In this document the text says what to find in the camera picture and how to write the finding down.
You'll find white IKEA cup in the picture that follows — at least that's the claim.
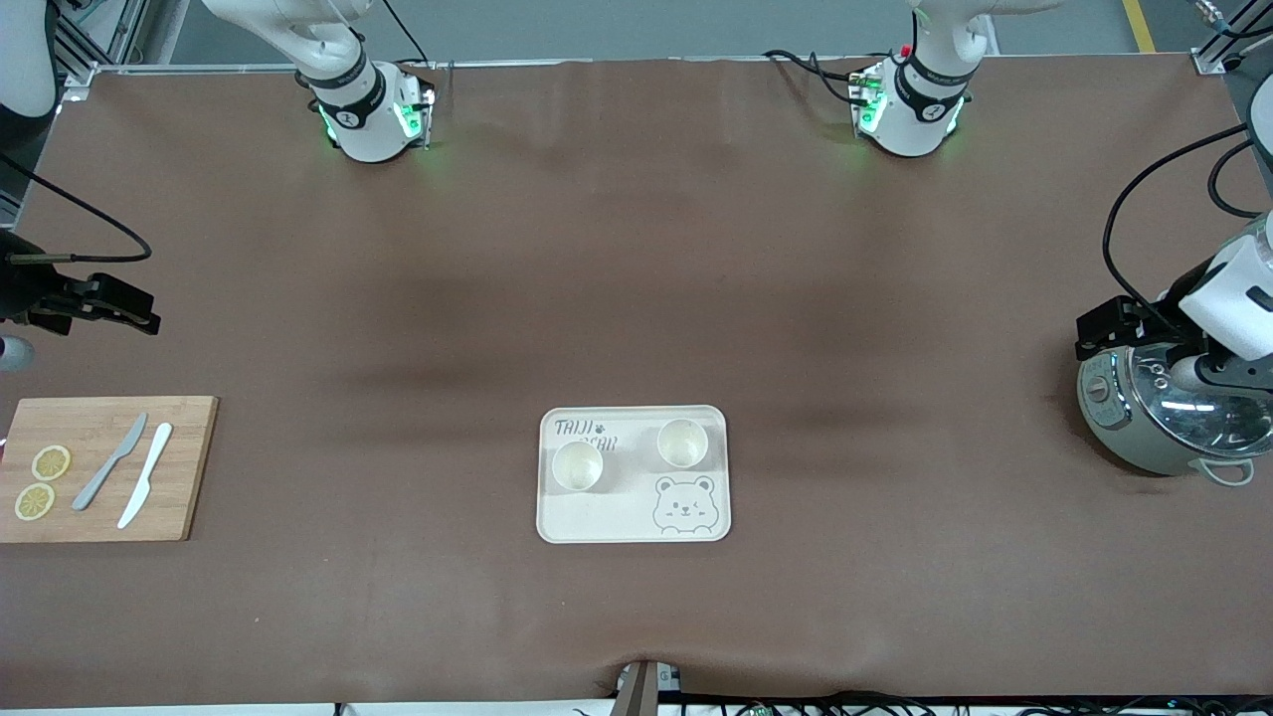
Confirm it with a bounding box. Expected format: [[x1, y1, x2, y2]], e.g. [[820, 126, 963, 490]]
[[551, 440, 606, 492], [656, 418, 710, 469]]

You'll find grey-green cooking pot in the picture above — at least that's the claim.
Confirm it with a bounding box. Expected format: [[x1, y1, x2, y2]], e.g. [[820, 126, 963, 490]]
[[1077, 338, 1273, 488]]

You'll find glass pot lid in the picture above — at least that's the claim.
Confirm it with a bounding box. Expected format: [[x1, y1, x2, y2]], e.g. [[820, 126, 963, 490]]
[[1129, 343, 1273, 450]]

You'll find grey plastic knife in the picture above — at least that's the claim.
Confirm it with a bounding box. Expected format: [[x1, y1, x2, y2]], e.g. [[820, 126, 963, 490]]
[[72, 413, 149, 512]]

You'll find bamboo cutting board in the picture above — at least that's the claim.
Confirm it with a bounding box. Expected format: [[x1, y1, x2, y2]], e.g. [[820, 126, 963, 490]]
[[0, 396, 220, 543]]

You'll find white plastic knife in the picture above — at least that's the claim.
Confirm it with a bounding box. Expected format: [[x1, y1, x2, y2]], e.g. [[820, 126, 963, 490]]
[[117, 423, 174, 530]]

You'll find green-lit left base box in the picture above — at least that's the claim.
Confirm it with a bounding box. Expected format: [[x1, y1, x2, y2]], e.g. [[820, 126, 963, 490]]
[[849, 64, 889, 136]]

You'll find green-lit base box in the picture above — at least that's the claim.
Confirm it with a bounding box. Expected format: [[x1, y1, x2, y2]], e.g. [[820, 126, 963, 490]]
[[396, 84, 437, 152], [849, 64, 889, 136]]

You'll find green-lit right base box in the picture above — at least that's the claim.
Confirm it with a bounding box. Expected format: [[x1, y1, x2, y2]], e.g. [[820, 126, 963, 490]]
[[396, 84, 437, 152]]

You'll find brown table cover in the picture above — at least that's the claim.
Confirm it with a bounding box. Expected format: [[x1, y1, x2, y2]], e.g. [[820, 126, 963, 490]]
[[0, 55, 1273, 709]]

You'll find cream bear print tray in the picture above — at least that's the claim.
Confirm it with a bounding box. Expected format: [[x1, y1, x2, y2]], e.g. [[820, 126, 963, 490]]
[[537, 405, 732, 544]]

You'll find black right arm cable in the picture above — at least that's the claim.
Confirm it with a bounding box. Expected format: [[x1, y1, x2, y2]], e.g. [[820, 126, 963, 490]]
[[0, 154, 153, 266]]

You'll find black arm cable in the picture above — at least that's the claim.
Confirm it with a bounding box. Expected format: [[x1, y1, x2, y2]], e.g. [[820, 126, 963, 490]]
[[0, 154, 153, 266], [1101, 124, 1273, 334]]

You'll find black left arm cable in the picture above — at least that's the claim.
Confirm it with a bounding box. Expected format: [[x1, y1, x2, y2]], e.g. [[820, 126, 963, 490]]
[[1101, 124, 1273, 334]]

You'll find aluminium frame profile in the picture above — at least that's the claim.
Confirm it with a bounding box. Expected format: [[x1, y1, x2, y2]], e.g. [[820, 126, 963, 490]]
[[52, 0, 192, 96], [1188, 0, 1273, 77]]

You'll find black base cable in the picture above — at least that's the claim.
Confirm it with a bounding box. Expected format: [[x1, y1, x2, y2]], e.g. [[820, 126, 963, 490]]
[[763, 49, 866, 106]]

